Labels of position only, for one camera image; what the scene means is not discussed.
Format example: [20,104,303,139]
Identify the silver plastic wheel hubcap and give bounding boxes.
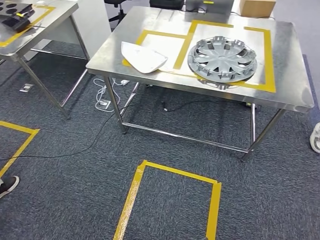
[187,35,258,84]

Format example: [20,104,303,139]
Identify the white plastic panel part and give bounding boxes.
[121,41,168,74]

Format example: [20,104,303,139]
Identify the stainless steel workbench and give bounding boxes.
[85,4,315,163]

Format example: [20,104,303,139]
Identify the floor power socket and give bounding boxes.
[19,83,35,94]
[98,99,112,111]

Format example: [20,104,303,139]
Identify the yellow floor tape square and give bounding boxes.
[0,120,41,179]
[112,160,223,240]

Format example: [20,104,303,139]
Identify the grey metal box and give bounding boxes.
[185,0,235,16]

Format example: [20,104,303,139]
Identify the stainless steel table with tray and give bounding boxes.
[0,0,91,120]

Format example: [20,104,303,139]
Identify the brown cardboard box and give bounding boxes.
[238,0,277,19]

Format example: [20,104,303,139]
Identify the yellow tape on tray table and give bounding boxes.
[0,3,56,48]

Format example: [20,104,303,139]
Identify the white caster wheel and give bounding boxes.
[309,121,320,154]

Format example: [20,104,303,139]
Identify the black plastic tray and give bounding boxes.
[0,2,35,33]

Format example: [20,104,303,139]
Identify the black floor cable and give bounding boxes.
[0,105,137,162]
[161,98,253,114]

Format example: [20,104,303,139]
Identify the white cable bundle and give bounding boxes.
[94,77,131,114]

